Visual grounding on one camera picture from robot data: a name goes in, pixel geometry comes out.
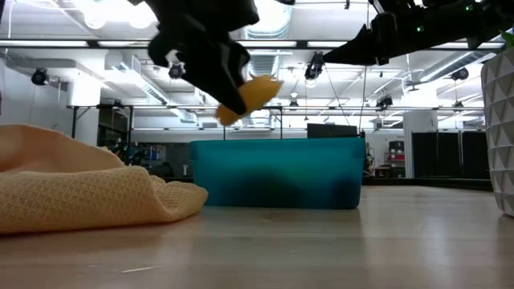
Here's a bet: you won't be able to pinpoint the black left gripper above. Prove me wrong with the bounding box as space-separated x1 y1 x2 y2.
146 0 261 116

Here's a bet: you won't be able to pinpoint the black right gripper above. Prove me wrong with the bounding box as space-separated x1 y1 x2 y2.
320 10 417 67

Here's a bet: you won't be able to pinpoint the orange-yellow banana toy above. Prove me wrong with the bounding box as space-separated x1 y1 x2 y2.
214 75 284 127

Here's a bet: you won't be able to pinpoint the blue plastic tupperware container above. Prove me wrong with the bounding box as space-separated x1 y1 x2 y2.
188 136 367 210

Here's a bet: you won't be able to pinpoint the black monitor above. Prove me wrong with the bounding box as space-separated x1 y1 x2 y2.
307 123 359 140

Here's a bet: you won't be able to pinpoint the storage shelf with red boxes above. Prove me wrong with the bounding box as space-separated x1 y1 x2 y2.
383 140 406 178

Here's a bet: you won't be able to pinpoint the black partition panels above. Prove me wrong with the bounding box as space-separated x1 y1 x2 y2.
411 130 489 180

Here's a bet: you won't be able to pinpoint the succulent in white patterned pot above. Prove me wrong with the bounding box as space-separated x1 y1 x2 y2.
480 30 514 218

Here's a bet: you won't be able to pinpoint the yellow waffle cloth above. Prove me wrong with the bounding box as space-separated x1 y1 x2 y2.
0 123 210 236

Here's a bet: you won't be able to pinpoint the silver ventilation duct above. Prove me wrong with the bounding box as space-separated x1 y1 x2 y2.
236 0 294 81

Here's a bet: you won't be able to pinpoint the black metal rack frame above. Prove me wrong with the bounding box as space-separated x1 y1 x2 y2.
66 104 284 141

